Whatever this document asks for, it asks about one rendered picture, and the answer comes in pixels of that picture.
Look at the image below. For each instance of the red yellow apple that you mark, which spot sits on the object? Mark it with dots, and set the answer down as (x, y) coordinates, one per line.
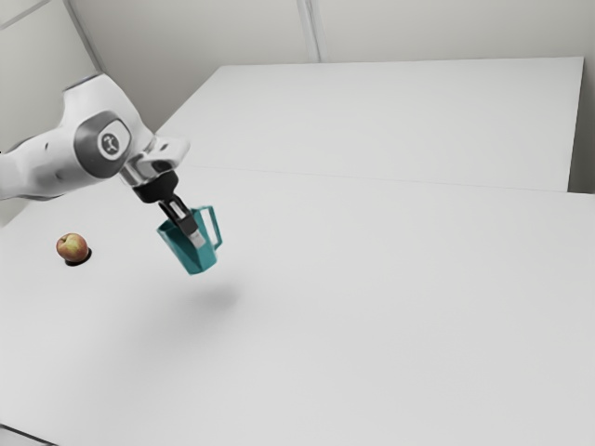
(71, 247)

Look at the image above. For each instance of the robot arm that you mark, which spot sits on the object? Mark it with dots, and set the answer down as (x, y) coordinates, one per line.
(70, 153)

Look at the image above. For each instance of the teal faceted mug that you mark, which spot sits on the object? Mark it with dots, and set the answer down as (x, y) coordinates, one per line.
(195, 248)

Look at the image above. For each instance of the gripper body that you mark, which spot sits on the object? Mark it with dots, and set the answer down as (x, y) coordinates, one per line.
(155, 188)

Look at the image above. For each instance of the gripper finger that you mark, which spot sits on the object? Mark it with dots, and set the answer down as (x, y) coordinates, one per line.
(186, 224)

